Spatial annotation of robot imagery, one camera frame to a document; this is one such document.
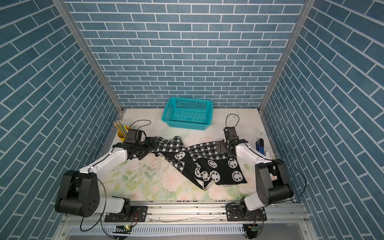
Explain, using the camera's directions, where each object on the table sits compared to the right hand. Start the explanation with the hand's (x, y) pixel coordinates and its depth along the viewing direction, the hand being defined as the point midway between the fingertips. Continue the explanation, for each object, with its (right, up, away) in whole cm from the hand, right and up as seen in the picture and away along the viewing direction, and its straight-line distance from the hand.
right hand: (226, 145), depth 94 cm
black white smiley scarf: (-15, -10, -6) cm, 19 cm away
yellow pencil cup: (-67, +7, 0) cm, 67 cm away
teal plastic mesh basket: (-27, +22, +26) cm, 43 cm away
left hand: (-43, 0, -4) cm, 43 cm away
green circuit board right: (+10, -35, -24) cm, 44 cm away
